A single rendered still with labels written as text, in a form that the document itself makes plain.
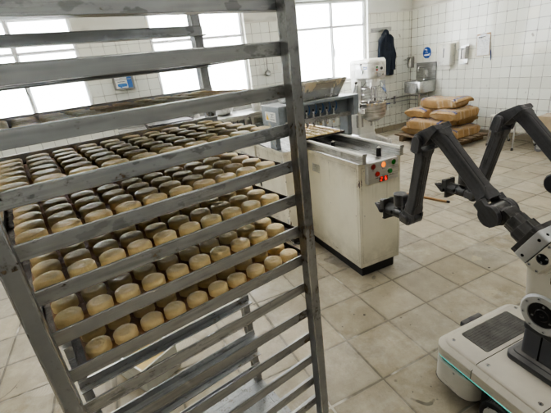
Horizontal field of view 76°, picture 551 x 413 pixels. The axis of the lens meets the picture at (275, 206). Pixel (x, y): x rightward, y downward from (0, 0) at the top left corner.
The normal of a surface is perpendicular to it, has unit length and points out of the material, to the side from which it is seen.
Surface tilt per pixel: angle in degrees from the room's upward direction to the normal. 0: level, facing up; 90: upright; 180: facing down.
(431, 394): 0
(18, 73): 90
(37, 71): 90
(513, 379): 0
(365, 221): 90
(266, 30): 90
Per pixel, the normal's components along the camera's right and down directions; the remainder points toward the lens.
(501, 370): -0.11, -0.92
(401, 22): 0.43, 0.29
